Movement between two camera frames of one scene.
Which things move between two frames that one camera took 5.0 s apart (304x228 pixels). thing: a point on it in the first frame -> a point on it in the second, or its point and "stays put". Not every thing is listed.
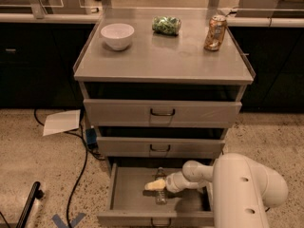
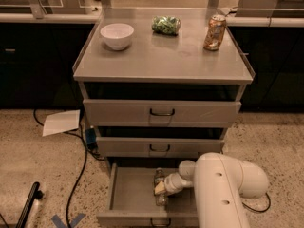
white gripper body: x=172 y=183 stays put
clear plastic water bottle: x=161 y=196 stays put
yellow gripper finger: x=157 y=184 -> x=160 y=187
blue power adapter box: x=91 y=136 stays put
